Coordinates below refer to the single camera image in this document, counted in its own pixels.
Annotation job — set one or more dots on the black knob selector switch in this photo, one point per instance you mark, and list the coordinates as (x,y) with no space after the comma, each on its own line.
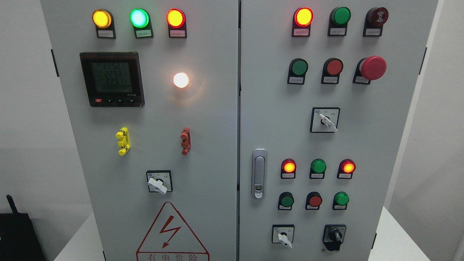
(333,236)

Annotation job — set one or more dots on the red terminal connector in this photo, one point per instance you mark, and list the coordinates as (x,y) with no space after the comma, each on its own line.
(185,141)

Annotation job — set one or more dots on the red lit light middle left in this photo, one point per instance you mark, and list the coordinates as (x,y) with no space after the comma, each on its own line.
(288,169)

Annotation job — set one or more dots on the white glowing lamp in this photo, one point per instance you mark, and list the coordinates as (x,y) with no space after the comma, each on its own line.
(181,80)

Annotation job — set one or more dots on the green push button lower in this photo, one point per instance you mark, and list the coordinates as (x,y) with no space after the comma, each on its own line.
(285,201)

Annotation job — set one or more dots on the green push button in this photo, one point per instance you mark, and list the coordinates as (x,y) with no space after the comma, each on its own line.
(285,201)
(297,71)

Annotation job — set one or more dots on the green push button upper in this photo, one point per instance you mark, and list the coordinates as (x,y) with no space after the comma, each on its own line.
(297,71)

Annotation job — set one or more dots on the grey left cabinet door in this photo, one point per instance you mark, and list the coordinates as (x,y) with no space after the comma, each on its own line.
(205,180)

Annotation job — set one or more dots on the grey cabinet door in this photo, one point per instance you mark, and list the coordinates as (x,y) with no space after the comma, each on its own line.
(276,116)
(205,180)

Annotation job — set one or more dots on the green light middle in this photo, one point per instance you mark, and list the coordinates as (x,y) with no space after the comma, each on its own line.
(317,169)

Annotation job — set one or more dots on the grey right cabinet door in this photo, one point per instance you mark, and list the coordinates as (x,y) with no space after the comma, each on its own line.
(276,116)

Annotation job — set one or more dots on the red push button lower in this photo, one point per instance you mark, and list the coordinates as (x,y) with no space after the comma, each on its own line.
(313,201)

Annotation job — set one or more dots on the red push button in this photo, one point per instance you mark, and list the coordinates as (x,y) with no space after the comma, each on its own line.
(332,69)
(313,201)

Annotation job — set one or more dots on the yellow terminal connector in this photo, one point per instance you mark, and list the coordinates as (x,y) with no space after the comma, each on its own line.
(123,141)

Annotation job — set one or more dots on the red push button upper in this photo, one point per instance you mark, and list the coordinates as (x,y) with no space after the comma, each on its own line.
(332,69)

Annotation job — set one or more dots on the red light middle right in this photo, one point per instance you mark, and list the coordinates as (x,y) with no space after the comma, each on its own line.
(346,169)

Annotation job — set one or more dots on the red ringed lit indicator light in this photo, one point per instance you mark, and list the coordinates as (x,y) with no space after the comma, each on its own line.
(177,23)

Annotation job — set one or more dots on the red lightning warning sticker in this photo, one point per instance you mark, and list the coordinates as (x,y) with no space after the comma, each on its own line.
(170,238)

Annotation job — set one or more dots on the green light lower right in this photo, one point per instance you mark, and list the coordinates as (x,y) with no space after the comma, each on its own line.
(340,201)

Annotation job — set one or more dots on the black digital power meter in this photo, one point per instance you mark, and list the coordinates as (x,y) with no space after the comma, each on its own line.
(113,79)

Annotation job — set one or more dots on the red lit light right top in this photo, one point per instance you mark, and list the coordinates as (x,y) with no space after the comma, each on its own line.
(301,22)

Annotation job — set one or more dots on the green lit indicator light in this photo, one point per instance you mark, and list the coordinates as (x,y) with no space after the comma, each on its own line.
(141,22)

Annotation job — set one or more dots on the red emergency stop button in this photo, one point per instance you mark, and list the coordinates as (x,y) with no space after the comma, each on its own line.
(369,69)

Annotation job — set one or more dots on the green light right top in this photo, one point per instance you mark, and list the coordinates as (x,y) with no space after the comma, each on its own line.
(338,21)

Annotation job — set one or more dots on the yellow indicator light top left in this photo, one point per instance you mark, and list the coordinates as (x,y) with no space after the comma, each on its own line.
(104,23)

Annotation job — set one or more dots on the dark red buzzer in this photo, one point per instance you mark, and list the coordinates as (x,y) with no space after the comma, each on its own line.
(374,21)

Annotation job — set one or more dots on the black device with antenna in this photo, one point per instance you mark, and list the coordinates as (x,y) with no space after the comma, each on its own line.
(18,238)

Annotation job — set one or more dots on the silver door handle lock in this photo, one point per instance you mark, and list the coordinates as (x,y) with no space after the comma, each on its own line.
(259,168)

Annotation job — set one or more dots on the white selector switch left door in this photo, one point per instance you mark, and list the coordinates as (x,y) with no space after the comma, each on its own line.
(159,181)

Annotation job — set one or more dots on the white selector switch upper right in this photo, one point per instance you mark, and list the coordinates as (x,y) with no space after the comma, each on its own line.
(324,119)

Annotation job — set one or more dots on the white selector switch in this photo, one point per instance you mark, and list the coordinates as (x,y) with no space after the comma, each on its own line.
(283,234)
(324,119)

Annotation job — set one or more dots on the white selector switch lower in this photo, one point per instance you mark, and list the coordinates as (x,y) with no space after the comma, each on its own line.
(283,234)

